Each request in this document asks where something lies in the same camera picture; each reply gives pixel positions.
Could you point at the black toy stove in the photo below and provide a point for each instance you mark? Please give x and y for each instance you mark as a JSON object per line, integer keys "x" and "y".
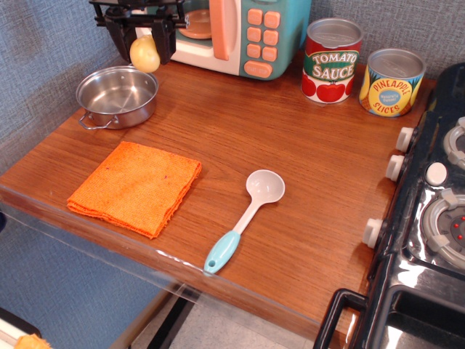
{"x": 415, "y": 293}

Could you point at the yellow toy potato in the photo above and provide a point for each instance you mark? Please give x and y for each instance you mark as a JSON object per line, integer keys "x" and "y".
{"x": 144, "y": 55}

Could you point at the tomato sauce can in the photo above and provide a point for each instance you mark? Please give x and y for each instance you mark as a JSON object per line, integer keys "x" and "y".
{"x": 331, "y": 55}

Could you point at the pineapple slices can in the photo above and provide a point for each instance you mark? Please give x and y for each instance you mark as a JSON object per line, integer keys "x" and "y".
{"x": 391, "y": 82}

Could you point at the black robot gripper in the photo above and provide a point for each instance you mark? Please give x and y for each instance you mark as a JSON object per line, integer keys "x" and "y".
{"x": 162, "y": 16}

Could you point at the white ladle teal handle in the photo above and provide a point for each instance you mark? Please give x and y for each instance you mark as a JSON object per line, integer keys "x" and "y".
{"x": 264, "y": 187}

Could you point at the teal toy microwave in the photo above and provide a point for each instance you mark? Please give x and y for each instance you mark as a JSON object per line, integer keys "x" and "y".
{"x": 253, "y": 39}

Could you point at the white stove knob front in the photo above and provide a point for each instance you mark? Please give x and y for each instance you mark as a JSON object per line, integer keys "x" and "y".
{"x": 372, "y": 231}

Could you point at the white stove knob rear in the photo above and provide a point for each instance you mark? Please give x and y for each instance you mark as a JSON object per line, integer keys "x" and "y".
{"x": 404, "y": 139}

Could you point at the small steel pot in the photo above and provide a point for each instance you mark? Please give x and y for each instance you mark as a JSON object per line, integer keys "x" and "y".
{"x": 117, "y": 98}

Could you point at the orange object bottom corner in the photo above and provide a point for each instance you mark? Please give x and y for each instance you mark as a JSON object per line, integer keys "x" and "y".
{"x": 31, "y": 341}

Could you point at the white stove knob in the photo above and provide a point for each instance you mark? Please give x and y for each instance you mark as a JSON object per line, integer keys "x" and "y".
{"x": 394, "y": 167}
{"x": 404, "y": 139}
{"x": 372, "y": 231}

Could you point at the orange folded towel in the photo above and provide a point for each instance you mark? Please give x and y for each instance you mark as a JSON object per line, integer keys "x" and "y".
{"x": 136, "y": 187}

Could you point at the white stove knob middle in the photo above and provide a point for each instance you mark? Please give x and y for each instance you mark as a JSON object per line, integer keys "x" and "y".
{"x": 394, "y": 167}

